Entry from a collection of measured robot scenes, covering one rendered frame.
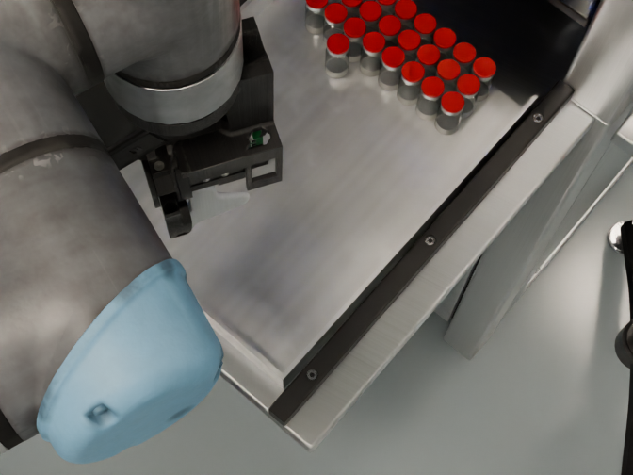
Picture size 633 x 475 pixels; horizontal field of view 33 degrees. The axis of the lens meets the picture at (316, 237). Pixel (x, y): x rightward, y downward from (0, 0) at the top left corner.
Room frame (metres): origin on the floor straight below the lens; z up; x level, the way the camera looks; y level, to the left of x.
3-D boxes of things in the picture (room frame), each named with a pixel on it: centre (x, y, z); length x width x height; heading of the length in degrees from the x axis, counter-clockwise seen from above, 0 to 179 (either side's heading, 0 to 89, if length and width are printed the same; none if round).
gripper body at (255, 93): (0.29, 0.07, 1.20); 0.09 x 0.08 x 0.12; 110
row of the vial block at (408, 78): (0.49, -0.05, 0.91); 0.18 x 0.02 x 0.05; 51
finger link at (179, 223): (0.26, 0.09, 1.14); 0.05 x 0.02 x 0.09; 20
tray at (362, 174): (0.41, 0.02, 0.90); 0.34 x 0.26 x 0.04; 141
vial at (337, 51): (0.50, -0.01, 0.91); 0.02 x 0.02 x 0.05
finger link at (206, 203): (0.27, 0.07, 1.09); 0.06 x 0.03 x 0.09; 110
